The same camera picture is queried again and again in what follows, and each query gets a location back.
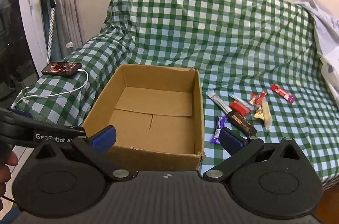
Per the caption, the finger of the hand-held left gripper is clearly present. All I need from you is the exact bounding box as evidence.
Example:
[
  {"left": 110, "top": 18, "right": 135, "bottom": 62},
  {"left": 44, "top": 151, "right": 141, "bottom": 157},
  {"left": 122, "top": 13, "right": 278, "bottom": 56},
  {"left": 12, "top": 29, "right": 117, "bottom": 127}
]
[{"left": 0, "top": 107, "right": 35, "bottom": 121}]

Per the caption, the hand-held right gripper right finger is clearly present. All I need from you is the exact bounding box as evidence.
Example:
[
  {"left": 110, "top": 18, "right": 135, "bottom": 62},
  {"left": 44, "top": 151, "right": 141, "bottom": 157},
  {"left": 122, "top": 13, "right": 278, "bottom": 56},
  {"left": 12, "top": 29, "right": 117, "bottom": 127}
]
[{"left": 201, "top": 127, "right": 309, "bottom": 179}]

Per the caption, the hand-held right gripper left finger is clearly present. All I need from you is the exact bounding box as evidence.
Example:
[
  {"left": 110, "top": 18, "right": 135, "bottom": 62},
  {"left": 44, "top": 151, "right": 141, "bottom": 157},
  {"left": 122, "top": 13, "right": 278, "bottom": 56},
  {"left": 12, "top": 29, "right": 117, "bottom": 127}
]
[{"left": 32, "top": 125, "right": 137, "bottom": 182}]

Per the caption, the purple chocolate bar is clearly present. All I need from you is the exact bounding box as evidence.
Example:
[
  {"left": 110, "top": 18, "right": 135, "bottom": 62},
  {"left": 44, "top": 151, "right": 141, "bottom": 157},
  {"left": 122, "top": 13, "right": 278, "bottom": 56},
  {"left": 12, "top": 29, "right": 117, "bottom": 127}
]
[{"left": 210, "top": 116, "right": 228, "bottom": 145}]

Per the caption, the dark brown chocolate bar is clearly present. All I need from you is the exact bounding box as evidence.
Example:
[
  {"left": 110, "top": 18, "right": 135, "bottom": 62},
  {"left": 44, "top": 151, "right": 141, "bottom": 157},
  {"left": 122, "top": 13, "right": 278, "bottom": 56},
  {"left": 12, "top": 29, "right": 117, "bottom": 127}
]
[{"left": 226, "top": 111, "right": 258, "bottom": 134}]

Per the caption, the silver snack packet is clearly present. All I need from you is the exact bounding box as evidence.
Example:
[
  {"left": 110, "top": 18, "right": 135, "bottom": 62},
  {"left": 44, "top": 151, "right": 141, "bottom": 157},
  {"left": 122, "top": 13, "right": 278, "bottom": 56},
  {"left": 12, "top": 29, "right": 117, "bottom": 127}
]
[{"left": 208, "top": 92, "right": 233, "bottom": 116}]

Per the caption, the blue white stick packet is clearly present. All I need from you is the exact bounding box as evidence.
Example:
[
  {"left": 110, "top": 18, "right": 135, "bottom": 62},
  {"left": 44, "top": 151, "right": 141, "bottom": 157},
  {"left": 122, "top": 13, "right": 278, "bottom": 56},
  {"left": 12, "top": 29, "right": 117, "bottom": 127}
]
[{"left": 228, "top": 93, "right": 251, "bottom": 109}]

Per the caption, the red yellow candy packet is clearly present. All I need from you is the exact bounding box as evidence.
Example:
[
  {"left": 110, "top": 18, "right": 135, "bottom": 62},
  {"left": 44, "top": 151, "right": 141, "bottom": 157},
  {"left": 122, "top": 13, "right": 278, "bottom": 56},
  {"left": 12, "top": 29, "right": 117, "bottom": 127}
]
[{"left": 261, "top": 101, "right": 272, "bottom": 130}]

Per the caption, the red gold candy packet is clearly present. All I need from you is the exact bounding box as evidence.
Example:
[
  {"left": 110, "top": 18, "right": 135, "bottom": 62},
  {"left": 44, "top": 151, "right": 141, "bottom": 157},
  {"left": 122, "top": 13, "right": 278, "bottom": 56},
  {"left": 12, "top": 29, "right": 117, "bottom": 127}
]
[{"left": 248, "top": 94, "right": 265, "bottom": 120}]

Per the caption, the brown cardboard box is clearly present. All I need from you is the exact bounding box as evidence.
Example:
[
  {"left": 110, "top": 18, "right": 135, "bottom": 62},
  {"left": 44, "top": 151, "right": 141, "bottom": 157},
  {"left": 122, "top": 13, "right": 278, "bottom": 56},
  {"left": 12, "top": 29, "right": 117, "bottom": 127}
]
[{"left": 82, "top": 64, "right": 206, "bottom": 171}]

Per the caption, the red purple snack packet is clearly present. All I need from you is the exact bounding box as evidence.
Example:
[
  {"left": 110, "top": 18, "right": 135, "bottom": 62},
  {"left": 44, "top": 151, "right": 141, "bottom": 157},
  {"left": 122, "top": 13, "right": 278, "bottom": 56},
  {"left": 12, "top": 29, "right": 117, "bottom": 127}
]
[{"left": 270, "top": 84, "right": 296, "bottom": 104}]

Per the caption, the person's left hand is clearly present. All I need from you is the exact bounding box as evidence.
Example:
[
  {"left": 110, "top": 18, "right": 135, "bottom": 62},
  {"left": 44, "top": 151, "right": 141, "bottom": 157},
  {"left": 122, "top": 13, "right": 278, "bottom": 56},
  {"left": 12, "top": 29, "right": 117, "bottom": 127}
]
[{"left": 0, "top": 152, "right": 19, "bottom": 210}]

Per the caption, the black smartphone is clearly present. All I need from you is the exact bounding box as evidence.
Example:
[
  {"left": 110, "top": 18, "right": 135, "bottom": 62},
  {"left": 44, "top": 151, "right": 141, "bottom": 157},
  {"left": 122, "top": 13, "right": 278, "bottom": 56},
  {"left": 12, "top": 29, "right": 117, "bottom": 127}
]
[{"left": 42, "top": 61, "right": 82, "bottom": 78}]

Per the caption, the dark glass door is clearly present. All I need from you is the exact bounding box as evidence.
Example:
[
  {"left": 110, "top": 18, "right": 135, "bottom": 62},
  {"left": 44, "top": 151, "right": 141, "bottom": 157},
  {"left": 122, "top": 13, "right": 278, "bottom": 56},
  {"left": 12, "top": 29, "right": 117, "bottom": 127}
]
[{"left": 0, "top": 0, "right": 38, "bottom": 105}]

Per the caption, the green checked cloth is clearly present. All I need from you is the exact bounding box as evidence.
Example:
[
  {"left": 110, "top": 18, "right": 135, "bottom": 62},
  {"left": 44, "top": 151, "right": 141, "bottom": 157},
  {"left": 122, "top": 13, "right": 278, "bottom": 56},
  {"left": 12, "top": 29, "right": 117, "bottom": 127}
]
[{"left": 16, "top": 0, "right": 339, "bottom": 189}]

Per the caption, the white printed cloth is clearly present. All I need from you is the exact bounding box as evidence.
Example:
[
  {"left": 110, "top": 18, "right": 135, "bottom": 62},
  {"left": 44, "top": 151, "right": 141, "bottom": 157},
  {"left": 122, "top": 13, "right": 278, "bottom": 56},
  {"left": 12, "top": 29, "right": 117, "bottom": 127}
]
[{"left": 291, "top": 0, "right": 339, "bottom": 108}]

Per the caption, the white charging cable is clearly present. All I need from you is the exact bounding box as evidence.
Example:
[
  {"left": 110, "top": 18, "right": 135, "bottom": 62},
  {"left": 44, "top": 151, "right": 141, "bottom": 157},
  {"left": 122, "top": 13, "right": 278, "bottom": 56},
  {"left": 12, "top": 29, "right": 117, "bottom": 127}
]
[{"left": 14, "top": 69, "right": 89, "bottom": 108}]

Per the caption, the braided steamer hose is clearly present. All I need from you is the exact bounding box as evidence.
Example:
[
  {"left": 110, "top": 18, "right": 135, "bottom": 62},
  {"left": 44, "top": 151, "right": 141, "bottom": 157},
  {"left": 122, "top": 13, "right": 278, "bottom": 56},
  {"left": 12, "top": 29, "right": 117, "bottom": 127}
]
[{"left": 46, "top": 5, "right": 57, "bottom": 67}]

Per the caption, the white door frame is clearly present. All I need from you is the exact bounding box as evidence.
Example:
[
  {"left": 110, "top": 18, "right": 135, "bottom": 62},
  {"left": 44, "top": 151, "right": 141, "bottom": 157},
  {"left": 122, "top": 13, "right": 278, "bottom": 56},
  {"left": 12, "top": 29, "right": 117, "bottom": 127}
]
[{"left": 16, "top": 0, "right": 49, "bottom": 65}]

